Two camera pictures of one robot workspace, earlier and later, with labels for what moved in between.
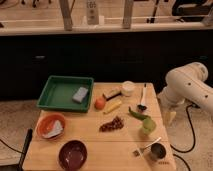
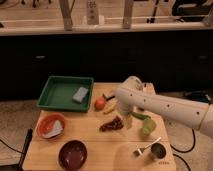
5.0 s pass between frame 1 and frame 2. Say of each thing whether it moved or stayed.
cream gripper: moved
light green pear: stayed
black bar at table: stayed
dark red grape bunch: stayed
